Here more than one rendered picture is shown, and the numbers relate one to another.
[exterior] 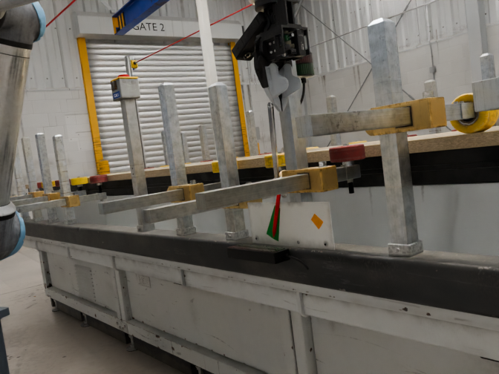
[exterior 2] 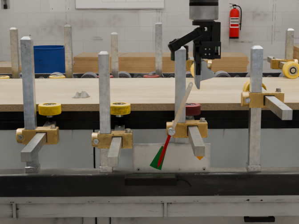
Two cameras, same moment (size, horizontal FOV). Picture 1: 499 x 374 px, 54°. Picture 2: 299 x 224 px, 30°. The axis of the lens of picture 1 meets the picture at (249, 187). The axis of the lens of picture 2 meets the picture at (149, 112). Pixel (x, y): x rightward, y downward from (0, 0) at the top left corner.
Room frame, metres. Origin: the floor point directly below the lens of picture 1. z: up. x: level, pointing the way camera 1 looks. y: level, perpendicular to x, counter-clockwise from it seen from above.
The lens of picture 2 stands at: (-0.01, 1.37, 1.26)
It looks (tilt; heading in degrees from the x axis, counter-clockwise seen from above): 11 degrees down; 309
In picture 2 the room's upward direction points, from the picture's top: straight up
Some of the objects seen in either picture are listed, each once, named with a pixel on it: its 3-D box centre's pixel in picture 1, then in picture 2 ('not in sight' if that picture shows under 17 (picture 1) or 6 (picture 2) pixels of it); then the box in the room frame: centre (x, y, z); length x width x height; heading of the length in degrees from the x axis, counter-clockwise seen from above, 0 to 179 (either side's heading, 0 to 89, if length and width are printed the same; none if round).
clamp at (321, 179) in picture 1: (307, 179); (186, 128); (1.05, -0.13, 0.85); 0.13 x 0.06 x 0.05; 39
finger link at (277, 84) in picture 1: (278, 86); (204, 75); (0.95, -0.08, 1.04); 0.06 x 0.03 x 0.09; 39
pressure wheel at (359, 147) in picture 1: (348, 168); (189, 118); (1.11, -0.23, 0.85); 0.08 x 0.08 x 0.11
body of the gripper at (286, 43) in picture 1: (278, 31); (205, 40); (0.96, -0.10, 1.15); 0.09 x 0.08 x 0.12; 39
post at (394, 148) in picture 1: (395, 154); (254, 118); (0.87, -0.27, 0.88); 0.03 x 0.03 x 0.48; 39
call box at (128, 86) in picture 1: (125, 90); not in sight; (1.65, 0.37, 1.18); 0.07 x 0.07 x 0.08; 39
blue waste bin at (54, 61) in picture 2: not in sight; (49, 71); (5.81, -3.63, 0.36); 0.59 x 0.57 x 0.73; 125
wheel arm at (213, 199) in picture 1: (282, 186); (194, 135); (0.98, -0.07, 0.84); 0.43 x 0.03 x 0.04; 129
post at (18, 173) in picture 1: (19, 184); not in sight; (2.81, 1.31, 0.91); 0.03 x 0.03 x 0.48; 39
